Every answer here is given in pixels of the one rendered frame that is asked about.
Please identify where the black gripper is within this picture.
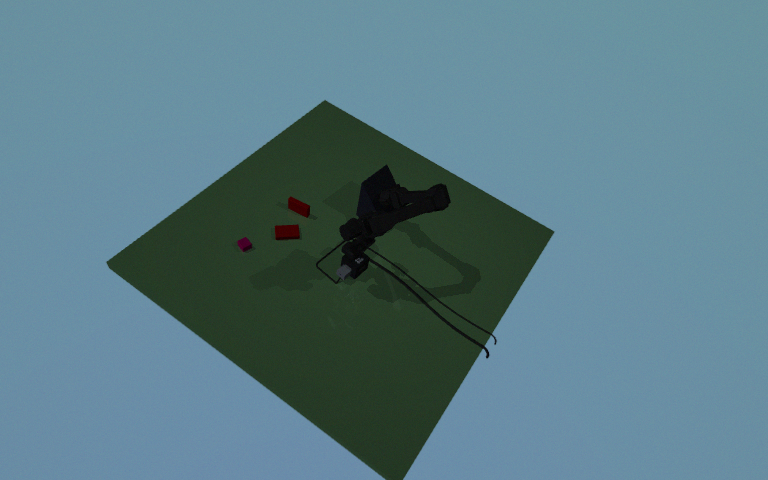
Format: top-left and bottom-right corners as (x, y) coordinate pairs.
(341, 234), (376, 260)

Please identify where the magenta cube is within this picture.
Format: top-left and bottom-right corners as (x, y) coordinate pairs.
(238, 237), (252, 252)

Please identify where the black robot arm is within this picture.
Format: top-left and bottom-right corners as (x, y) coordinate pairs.
(339, 184), (451, 241)

